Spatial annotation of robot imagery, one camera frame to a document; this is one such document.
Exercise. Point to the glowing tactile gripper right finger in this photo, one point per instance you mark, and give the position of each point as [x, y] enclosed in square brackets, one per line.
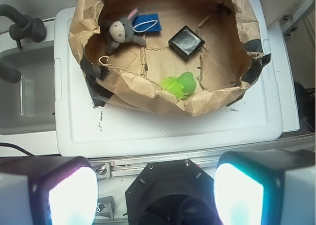
[266, 187]

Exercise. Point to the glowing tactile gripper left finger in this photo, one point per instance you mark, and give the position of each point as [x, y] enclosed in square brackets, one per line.
[47, 190]

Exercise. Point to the black square box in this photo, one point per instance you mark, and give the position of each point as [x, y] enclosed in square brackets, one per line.
[186, 43]

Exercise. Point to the white plastic bin lid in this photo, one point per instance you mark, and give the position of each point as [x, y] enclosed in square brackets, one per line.
[86, 129]

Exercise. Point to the grey translucent plastic bin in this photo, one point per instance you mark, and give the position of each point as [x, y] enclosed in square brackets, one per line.
[28, 106]

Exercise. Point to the dark grey curved tube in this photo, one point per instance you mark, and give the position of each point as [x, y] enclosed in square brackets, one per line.
[9, 75]

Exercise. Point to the green fuzzy toy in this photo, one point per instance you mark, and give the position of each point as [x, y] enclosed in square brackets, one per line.
[181, 86]

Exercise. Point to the brown paper bag tray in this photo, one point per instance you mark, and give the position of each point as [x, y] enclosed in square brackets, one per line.
[169, 57]

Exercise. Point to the dark grey clamp knob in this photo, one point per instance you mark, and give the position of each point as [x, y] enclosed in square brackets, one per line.
[24, 25]

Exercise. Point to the grey donkey plush toy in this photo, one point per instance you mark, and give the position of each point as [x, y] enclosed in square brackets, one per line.
[119, 31]

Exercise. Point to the blue cloth with white loop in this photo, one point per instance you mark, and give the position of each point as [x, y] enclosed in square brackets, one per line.
[147, 23]

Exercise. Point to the black octagonal mount plate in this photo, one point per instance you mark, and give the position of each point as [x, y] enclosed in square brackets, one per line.
[172, 193]

